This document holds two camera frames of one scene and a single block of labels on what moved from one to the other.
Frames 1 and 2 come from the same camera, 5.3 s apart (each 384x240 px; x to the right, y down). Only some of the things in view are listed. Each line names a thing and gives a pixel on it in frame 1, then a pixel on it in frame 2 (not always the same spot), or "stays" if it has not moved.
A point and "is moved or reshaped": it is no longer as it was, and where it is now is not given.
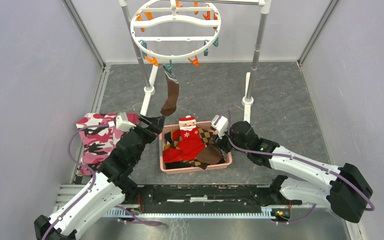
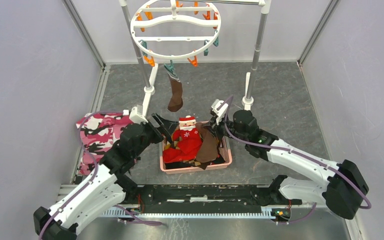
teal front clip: x=169 y=67 stays
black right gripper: x=220 y=142 to x=215 y=129
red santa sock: x=189 y=141 stays
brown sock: x=209 y=155 is moved or reshaped
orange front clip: x=195 y=61 stays
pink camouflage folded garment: x=101 y=136 stays
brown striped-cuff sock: x=170 y=106 is moved or reshaped
